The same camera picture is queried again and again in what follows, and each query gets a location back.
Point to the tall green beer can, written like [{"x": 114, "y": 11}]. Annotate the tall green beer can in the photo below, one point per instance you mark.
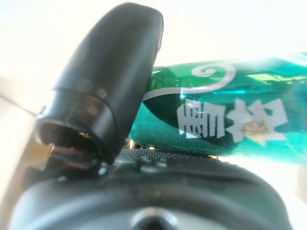
[{"x": 216, "y": 95}]

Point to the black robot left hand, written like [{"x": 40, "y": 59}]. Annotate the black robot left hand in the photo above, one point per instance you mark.
[{"x": 108, "y": 72}]

